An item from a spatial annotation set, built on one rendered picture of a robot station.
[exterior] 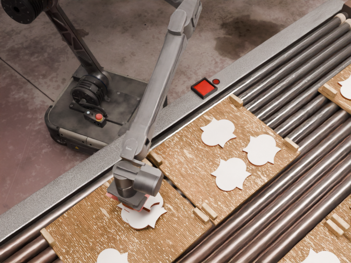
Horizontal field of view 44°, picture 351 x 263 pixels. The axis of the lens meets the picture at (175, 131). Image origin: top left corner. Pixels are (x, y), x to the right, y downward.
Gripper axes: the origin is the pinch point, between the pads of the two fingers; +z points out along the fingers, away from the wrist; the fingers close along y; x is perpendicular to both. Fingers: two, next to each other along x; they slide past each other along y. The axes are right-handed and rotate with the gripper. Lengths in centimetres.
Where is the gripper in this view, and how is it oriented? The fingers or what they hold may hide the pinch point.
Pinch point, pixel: (130, 203)
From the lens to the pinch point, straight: 132.2
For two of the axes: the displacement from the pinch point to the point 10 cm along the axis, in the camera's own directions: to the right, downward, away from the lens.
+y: -8.8, -3.8, 2.9
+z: 0.2, 5.8, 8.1
